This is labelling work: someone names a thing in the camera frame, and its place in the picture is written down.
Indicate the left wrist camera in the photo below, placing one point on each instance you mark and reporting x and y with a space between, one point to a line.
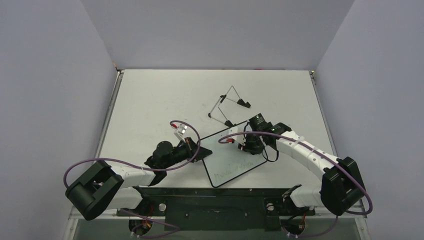
180 130

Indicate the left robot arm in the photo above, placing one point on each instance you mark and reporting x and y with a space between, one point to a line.
104 187

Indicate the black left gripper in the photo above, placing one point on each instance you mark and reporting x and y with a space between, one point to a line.
195 153

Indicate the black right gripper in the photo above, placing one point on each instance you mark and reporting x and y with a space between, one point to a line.
249 146

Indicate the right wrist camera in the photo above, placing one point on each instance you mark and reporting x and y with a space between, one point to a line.
236 137

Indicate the small black-framed whiteboard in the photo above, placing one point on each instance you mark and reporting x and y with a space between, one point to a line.
227 162

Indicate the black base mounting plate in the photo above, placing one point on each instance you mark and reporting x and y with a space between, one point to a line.
217 209

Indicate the wire whiteboard stand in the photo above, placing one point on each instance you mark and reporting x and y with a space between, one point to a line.
227 107

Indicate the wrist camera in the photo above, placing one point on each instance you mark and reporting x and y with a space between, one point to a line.
180 130
236 137

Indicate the aluminium frame rail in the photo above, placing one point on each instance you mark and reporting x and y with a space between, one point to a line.
71 225

